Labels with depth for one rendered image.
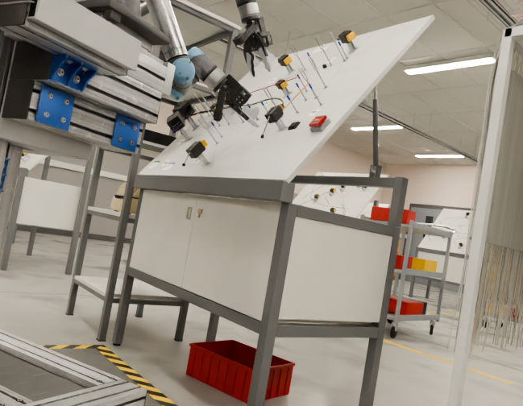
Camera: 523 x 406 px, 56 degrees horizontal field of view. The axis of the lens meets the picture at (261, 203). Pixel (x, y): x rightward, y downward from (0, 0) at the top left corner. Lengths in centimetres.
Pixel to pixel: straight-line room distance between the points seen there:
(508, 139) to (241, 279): 100
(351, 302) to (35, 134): 121
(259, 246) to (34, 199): 325
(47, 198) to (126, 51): 364
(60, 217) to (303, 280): 338
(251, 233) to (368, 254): 47
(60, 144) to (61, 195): 341
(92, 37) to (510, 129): 130
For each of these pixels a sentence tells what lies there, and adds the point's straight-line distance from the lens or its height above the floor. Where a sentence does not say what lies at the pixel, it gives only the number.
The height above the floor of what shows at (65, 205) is 61.
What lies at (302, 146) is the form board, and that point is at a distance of 174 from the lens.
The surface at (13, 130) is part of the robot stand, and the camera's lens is 130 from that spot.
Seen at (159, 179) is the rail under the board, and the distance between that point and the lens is 236.
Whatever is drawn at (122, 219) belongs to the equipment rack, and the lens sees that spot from 265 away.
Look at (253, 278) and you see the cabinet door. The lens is 172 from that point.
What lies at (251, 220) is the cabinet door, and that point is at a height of 72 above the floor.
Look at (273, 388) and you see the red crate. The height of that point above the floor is 4.
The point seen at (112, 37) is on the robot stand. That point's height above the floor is 105.
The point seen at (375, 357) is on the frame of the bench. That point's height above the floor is 29.
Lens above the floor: 70
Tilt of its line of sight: 3 degrees up
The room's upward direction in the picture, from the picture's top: 10 degrees clockwise
